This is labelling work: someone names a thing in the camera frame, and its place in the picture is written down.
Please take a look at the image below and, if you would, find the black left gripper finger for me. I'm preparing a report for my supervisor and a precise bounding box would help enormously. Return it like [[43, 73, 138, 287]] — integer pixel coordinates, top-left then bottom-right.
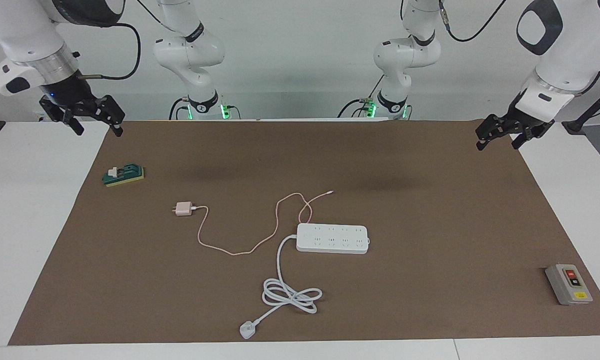
[[511, 125, 536, 150], [475, 114, 506, 151]]

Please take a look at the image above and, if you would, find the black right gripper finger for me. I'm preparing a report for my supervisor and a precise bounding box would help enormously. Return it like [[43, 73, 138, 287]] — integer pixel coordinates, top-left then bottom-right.
[[39, 97, 85, 136], [96, 94, 126, 137]]

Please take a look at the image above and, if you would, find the pink charging cable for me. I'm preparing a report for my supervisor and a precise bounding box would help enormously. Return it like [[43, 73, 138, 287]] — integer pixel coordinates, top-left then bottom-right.
[[192, 190, 335, 257]]

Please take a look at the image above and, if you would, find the white power strip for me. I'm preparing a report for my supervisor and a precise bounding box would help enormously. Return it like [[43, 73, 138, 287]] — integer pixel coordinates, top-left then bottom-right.
[[296, 222, 370, 255]]

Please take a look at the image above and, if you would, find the green board with white connector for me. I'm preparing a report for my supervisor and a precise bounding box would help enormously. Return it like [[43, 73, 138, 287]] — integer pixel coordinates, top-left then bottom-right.
[[102, 164, 146, 189]]

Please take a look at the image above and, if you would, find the black slanted stand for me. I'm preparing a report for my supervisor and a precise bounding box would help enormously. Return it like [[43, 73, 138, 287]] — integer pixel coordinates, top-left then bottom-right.
[[562, 79, 600, 135]]

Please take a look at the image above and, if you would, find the brown table mat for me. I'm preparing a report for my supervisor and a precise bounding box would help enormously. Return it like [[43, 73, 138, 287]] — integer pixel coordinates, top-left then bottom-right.
[[8, 119, 600, 346]]

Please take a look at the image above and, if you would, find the black base cable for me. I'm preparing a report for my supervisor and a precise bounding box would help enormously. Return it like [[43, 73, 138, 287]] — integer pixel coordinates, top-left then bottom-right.
[[168, 96, 193, 121], [337, 75, 386, 119]]

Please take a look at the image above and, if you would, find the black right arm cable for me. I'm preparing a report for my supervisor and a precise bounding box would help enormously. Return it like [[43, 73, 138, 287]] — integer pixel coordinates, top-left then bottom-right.
[[76, 0, 177, 82]]

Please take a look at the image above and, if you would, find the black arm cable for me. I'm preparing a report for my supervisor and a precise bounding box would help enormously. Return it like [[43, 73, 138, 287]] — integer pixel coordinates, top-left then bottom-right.
[[437, 0, 508, 44], [76, 0, 177, 82]]

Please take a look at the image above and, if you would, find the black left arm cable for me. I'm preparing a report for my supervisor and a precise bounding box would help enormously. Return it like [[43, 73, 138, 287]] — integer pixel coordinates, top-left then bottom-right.
[[437, 0, 508, 44]]

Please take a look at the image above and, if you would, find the grey on-off switch box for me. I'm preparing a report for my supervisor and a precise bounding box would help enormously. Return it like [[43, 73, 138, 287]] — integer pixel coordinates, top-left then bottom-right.
[[544, 263, 594, 306]]

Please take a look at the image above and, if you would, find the white power cord with plug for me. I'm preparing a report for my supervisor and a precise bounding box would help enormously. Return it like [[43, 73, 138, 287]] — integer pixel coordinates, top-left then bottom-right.
[[239, 234, 323, 341]]

